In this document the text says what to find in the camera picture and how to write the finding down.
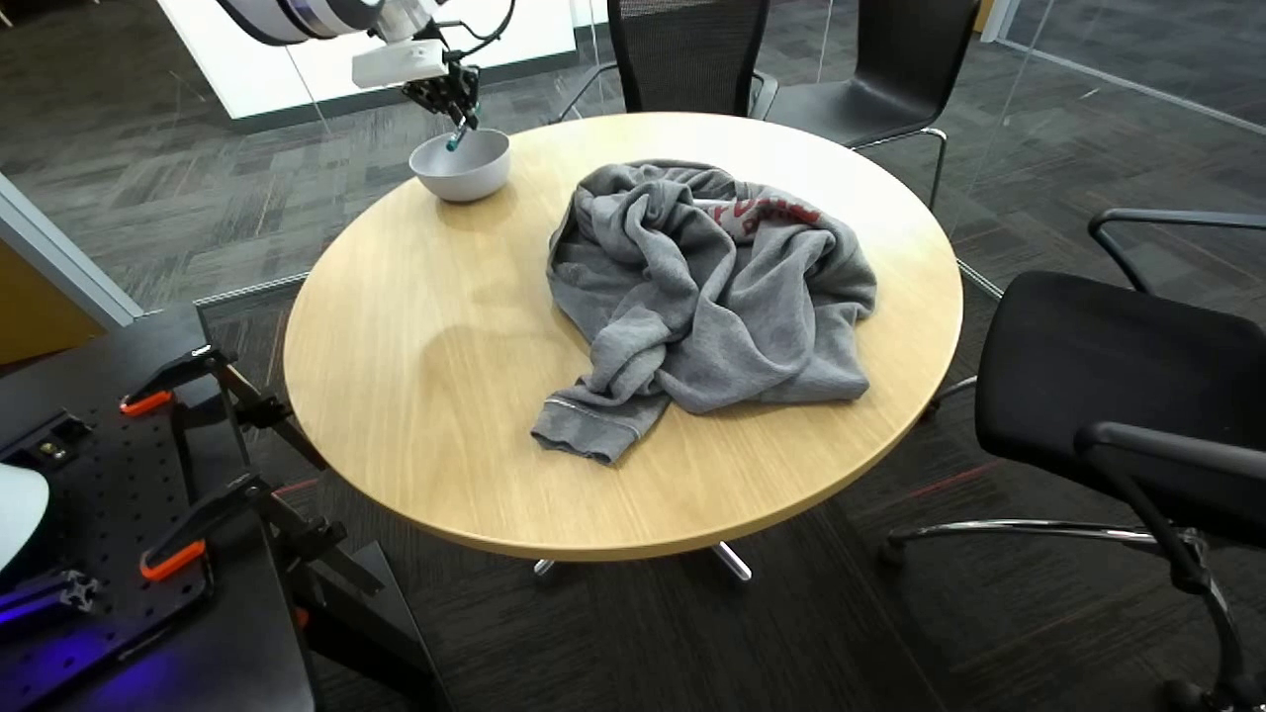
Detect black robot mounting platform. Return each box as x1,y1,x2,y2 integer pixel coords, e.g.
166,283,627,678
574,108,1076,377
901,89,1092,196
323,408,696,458
0,296,447,712

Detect black clamp with orange handle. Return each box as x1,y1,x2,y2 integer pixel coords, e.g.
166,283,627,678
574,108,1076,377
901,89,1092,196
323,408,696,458
114,342,330,466
136,471,387,594

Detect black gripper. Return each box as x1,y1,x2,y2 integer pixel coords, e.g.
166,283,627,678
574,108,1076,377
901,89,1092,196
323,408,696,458
401,60,485,140

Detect light grey round bowl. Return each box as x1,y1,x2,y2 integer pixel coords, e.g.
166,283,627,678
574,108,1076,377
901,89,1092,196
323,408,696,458
402,124,516,207

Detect black robot wrist cable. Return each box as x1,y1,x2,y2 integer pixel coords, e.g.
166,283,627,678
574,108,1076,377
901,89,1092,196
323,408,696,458
433,0,522,64

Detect chrome table base feet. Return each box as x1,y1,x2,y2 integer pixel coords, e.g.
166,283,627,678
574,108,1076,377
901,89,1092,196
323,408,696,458
526,538,758,590

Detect crumpled grey hoodie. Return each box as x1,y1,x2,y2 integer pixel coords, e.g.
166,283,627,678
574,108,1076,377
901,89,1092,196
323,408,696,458
532,157,881,466

